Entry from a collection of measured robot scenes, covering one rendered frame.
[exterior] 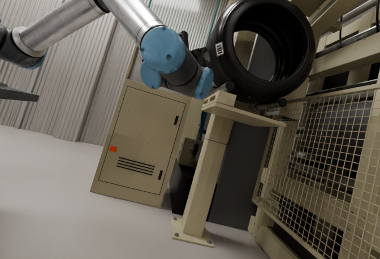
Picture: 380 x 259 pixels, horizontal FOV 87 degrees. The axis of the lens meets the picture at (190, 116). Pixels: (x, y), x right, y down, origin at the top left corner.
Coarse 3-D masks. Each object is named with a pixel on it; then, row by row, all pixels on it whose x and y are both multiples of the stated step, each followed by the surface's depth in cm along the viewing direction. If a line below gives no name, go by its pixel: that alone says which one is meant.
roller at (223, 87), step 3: (228, 81) 95; (231, 81) 95; (225, 84) 96; (228, 84) 95; (231, 84) 95; (234, 84) 96; (219, 87) 106; (222, 87) 100; (225, 87) 96; (228, 87) 95; (231, 87) 95; (216, 90) 112; (222, 90) 102; (225, 90) 99; (228, 90) 97; (210, 93) 126; (213, 93) 118
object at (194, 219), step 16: (240, 32) 136; (240, 48) 136; (208, 128) 139; (224, 128) 132; (208, 144) 130; (224, 144) 132; (208, 160) 130; (208, 176) 130; (192, 192) 131; (208, 192) 129; (192, 208) 128; (208, 208) 129; (192, 224) 127
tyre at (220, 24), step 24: (240, 0) 100; (264, 0) 99; (216, 24) 102; (240, 24) 125; (264, 24) 126; (288, 24) 116; (288, 48) 125; (312, 48) 102; (216, 72) 106; (240, 72) 96; (288, 72) 124; (240, 96) 107; (264, 96) 101
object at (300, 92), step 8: (304, 88) 133; (288, 96) 131; (296, 96) 132; (304, 96) 133; (288, 104) 131; (272, 112) 140; (280, 112) 130; (288, 112) 131; (296, 112) 132; (288, 120) 142; (296, 120) 134
